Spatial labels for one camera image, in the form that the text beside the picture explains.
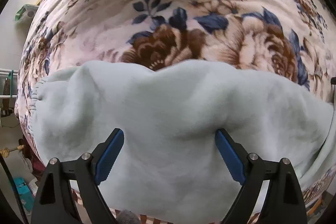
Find teal cardboard box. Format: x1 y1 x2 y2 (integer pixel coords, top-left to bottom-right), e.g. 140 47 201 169
14 177 34 214

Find floral fleece blanket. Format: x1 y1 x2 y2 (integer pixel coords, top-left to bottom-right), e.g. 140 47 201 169
15 0 335 205

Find white drying rack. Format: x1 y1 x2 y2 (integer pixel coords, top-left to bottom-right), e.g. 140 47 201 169
0 69 20 117

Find light mint fleece pants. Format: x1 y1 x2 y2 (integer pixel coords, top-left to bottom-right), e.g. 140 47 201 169
29 60 335 223

